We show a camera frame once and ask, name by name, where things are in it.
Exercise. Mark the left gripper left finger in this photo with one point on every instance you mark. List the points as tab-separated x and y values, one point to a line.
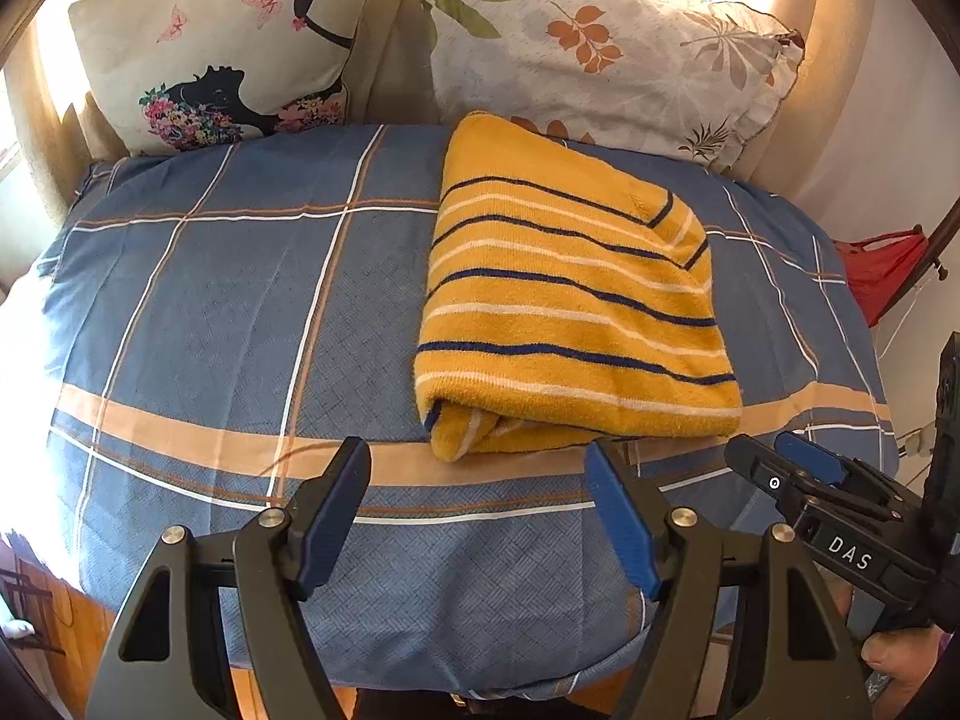
197	596

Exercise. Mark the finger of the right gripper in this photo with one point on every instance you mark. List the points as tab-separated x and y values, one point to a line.
785	482
847	474

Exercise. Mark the yellow striped knit sweater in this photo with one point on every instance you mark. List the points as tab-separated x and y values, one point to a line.
566	300

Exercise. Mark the person's right hand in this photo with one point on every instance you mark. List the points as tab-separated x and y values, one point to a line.
907	658

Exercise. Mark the red bag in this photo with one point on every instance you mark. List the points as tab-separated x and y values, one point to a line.
877	267

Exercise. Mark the blue plaid bed sheet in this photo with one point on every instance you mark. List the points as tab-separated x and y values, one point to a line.
214	324

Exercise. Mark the leaf print pillow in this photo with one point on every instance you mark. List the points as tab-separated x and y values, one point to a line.
688	79

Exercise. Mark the cushion with woman silhouette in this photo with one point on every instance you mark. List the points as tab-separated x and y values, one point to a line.
175	75

